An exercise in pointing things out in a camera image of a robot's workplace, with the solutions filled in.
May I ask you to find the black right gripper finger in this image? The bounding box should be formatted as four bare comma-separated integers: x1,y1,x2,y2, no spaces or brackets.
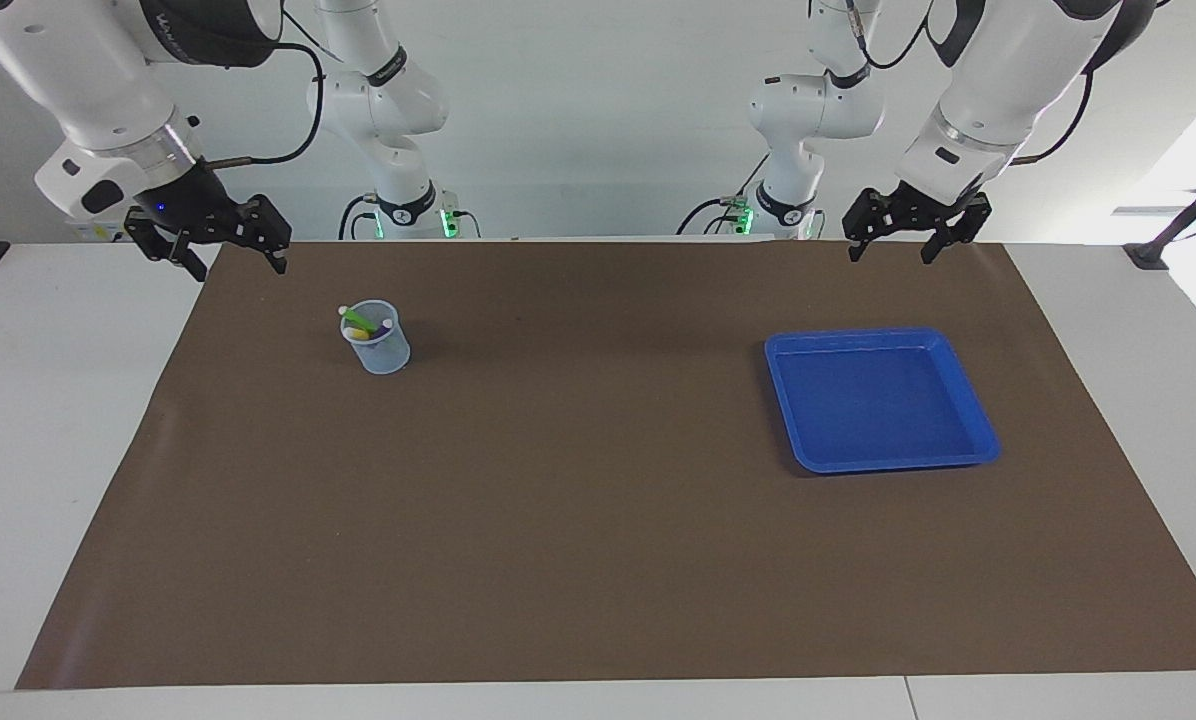
243,195,292,275
125,207,209,283

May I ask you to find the black slanted stand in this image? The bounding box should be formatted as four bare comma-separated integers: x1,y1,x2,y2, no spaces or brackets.
1123,160,1196,271

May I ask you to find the brown table mat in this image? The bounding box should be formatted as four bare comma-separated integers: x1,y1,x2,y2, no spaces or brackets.
15,240,1196,691

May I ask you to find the black base cable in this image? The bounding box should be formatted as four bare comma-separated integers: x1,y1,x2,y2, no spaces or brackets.
676,150,771,237
338,195,379,241

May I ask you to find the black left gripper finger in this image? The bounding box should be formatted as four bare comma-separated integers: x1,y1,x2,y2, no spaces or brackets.
844,188,889,263
922,193,992,265

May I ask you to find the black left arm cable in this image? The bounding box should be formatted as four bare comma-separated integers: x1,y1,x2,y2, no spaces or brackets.
1008,65,1096,166

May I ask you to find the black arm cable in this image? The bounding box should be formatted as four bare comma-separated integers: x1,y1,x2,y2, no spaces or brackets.
203,40,327,169
1008,65,1096,166

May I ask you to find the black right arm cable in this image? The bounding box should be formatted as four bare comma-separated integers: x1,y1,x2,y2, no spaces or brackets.
203,40,327,169

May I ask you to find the translucent plastic cup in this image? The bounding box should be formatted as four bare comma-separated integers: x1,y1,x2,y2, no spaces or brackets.
340,299,412,376

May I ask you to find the blue plastic tray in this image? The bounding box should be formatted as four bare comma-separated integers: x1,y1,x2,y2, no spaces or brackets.
764,327,1002,474

